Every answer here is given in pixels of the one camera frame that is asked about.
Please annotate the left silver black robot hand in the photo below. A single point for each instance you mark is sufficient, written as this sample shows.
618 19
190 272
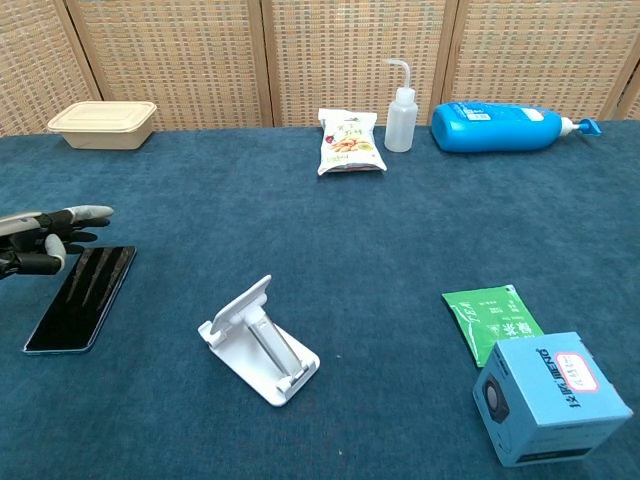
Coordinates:
30 227

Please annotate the black smartphone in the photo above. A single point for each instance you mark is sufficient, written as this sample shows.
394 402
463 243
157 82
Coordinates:
75 310

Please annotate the white folding phone stand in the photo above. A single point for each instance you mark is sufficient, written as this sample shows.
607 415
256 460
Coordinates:
235 312

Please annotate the beige lidded lunch box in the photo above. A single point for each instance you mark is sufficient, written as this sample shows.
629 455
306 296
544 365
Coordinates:
100 127

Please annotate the woven bamboo folding screen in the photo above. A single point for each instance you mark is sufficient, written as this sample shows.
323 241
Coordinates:
200 60

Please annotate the dark blue felt table mat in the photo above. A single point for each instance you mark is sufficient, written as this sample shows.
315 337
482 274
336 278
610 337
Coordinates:
350 240

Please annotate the white snack bag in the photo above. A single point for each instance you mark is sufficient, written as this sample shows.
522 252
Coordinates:
350 142

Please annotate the clear squeeze wash bottle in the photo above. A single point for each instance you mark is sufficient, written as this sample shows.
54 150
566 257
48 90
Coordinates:
400 125

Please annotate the green tea sachet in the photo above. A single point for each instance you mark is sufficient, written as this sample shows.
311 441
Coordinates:
480 315

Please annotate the blue pump bottle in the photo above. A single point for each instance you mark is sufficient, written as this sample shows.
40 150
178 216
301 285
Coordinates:
490 130

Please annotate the light blue cardboard box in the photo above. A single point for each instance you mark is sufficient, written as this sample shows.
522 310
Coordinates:
550 400

